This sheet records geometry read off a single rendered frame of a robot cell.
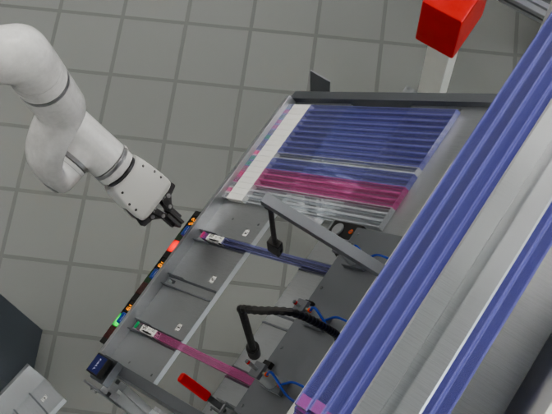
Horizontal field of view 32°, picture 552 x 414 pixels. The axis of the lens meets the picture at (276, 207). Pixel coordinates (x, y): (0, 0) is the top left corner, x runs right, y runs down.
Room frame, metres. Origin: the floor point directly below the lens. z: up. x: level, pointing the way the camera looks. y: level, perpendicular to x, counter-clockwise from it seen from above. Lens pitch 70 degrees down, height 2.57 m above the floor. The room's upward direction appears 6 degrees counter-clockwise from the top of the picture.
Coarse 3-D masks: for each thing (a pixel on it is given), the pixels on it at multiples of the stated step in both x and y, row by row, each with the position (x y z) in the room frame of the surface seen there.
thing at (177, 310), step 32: (224, 224) 0.64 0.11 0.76; (256, 224) 0.61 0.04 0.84; (192, 256) 0.59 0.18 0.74; (224, 256) 0.56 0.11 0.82; (160, 288) 0.53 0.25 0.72; (192, 288) 0.50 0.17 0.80; (224, 288) 0.48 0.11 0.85; (160, 320) 0.45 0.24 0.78; (192, 320) 0.43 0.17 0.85; (128, 352) 0.40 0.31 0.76; (160, 352) 0.38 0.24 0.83
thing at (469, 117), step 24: (456, 120) 0.67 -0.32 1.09; (480, 120) 0.65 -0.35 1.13; (456, 144) 0.61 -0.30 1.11; (432, 168) 0.58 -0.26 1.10; (408, 192) 0.55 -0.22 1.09; (408, 216) 0.50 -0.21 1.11; (288, 288) 0.43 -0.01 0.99; (312, 288) 0.42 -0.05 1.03; (264, 336) 0.35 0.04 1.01; (240, 360) 0.32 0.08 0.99; (240, 384) 0.27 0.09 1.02; (216, 408) 0.24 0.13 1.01
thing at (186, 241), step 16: (288, 96) 0.92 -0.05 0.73; (256, 144) 0.82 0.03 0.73; (240, 160) 0.79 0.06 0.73; (208, 208) 0.69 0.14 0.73; (192, 224) 0.66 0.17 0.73; (192, 240) 0.63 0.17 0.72; (176, 256) 0.59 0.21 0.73; (160, 272) 0.56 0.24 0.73; (144, 304) 0.50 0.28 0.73; (128, 320) 0.47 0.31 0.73; (112, 336) 0.44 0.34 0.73; (112, 352) 0.41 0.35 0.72
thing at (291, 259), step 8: (224, 240) 0.59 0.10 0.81; (232, 240) 0.58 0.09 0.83; (232, 248) 0.57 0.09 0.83; (240, 248) 0.55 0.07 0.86; (248, 248) 0.55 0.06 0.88; (256, 248) 0.54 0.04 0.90; (264, 248) 0.53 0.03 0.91; (264, 256) 0.52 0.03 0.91; (272, 256) 0.51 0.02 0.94; (280, 256) 0.50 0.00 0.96; (288, 256) 0.49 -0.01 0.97; (296, 256) 0.49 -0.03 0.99; (296, 264) 0.47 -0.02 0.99; (304, 264) 0.47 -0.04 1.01; (312, 264) 0.46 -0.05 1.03; (320, 264) 0.45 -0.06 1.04; (328, 264) 0.45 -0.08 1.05; (320, 272) 0.44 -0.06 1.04
